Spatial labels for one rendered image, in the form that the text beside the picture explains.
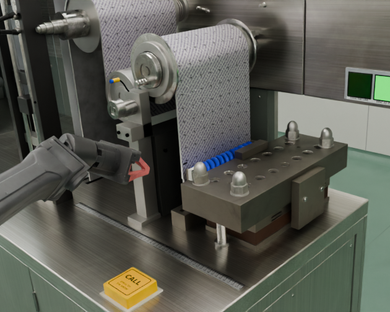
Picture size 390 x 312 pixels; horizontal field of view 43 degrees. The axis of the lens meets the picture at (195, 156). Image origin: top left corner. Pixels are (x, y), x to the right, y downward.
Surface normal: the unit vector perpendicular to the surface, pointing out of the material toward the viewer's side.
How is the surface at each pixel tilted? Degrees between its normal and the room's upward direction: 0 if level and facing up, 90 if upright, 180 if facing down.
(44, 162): 44
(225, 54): 83
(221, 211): 90
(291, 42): 90
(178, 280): 0
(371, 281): 0
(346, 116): 90
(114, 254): 0
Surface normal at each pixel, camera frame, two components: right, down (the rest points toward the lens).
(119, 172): -0.64, -0.21
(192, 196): -0.70, 0.30
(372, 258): -0.06, -0.93
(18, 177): 0.64, -0.72
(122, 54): 0.71, 0.25
